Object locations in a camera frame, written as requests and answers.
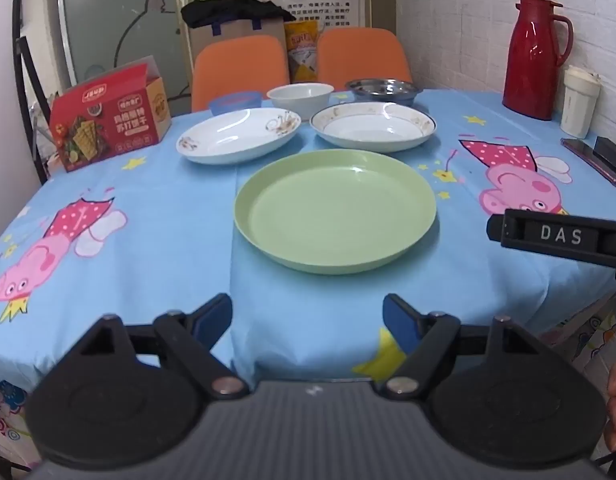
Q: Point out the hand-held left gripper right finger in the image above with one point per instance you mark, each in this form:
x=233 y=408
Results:
x=399 y=321

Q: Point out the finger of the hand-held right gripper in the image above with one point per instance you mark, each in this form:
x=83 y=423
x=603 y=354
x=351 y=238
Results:
x=505 y=230

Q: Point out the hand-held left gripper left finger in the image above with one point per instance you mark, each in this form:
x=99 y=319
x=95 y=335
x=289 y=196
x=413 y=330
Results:
x=211 y=317

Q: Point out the stainless steel bowl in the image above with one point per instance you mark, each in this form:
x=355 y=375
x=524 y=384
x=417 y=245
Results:
x=385 y=90

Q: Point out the blue cartoon printed tablecloth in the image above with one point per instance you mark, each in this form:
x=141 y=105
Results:
x=162 y=240

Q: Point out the black rectangular case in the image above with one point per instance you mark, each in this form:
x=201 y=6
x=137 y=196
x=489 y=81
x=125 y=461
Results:
x=613 y=152

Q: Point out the smartphone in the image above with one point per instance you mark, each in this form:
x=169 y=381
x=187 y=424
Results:
x=580 y=150

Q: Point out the colourful patterned cushion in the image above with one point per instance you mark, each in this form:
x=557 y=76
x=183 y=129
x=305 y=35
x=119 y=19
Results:
x=588 y=340

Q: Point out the green plastic plate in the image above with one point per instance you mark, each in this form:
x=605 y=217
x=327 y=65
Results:
x=333 y=210

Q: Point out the white tumbler cup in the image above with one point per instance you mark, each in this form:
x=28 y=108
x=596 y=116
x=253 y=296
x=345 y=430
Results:
x=579 y=105

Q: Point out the white gold-rimmed plate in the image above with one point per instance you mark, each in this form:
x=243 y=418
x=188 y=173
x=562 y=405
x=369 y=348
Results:
x=373 y=127

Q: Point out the red thermos jug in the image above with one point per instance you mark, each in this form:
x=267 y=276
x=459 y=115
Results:
x=530 y=60

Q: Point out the white floral plate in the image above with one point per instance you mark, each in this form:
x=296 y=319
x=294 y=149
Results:
x=232 y=135

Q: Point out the blue plastic bowl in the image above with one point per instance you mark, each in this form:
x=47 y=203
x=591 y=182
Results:
x=232 y=102

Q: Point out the red cracker box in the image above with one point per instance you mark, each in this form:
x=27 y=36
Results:
x=107 y=125

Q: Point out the orange chair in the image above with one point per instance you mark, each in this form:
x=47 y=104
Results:
x=363 y=57
x=237 y=67

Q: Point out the colourful patterned bag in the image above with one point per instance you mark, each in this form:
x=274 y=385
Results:
x=7 y=410

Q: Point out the white ceramic bowl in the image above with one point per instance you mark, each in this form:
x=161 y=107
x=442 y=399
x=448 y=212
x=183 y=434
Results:
x=300 y=96

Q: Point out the yellow snack packet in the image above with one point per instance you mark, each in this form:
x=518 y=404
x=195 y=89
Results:
x=302 y=50

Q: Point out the cardboard box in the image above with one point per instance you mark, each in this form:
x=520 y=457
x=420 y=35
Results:
x=237 y=30

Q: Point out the black cloth bag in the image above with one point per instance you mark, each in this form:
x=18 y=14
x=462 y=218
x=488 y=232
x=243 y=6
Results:
x=227 y=10

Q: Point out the glass door with cartoon drawing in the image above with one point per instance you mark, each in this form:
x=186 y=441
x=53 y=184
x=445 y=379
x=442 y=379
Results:
x=107 y=20

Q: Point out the black metal frame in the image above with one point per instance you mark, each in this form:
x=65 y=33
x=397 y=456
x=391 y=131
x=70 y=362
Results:
x=25 y=85

